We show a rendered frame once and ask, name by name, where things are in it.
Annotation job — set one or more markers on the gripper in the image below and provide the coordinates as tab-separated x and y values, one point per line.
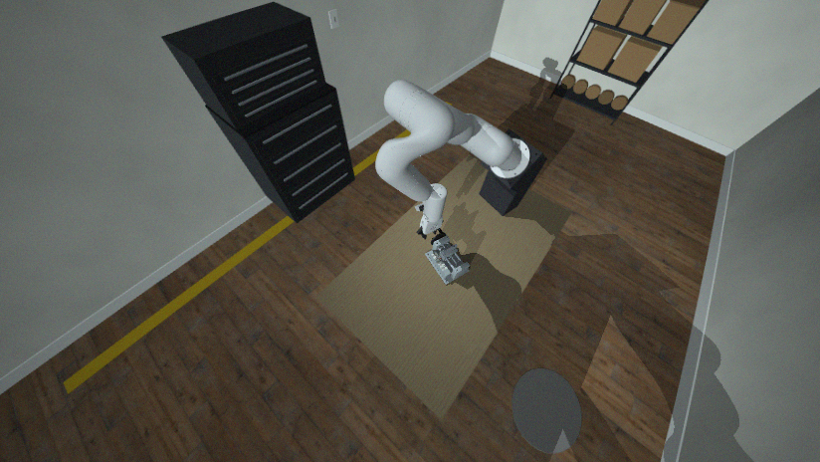
427	227

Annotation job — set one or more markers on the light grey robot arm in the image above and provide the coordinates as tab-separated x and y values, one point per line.
432	123

